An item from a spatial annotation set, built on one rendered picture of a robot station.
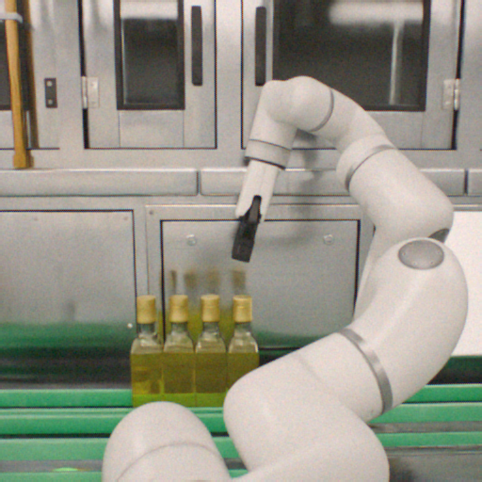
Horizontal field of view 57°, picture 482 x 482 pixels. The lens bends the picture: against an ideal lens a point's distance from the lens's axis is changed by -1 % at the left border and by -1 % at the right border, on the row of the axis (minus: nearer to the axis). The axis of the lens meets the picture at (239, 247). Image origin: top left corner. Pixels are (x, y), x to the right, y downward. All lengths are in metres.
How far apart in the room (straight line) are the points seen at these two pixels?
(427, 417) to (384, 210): 0.48
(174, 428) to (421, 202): 0.36
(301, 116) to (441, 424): 0.61
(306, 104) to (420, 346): 0.39
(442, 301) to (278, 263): 0.54
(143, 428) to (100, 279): 0.65
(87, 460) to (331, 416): 0.54
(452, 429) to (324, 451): 0.66
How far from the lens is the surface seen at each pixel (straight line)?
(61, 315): 1.06
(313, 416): 0.34
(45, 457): 0.83
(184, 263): 0.93
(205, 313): 0.81
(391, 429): 0.92
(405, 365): 0.43
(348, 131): 0.76
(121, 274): 0.99
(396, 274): 0.45
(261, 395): 0.38
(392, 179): 0.57
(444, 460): 0.97
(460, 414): 0.95
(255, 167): 0.74
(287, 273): 0.94
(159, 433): 0.38
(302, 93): 0.69
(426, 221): 0.54
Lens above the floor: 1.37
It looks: 9 degrees down
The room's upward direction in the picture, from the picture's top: straight up
